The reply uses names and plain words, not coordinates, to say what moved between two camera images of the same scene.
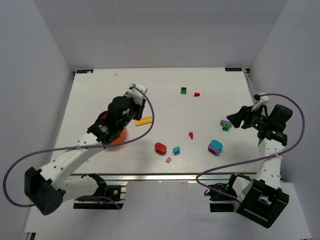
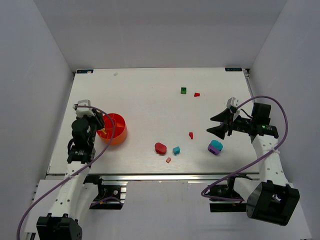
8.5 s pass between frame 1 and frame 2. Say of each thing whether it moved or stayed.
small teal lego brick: stayed
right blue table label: stayed
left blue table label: stayed
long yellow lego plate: moved
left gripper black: moved
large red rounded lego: stayed
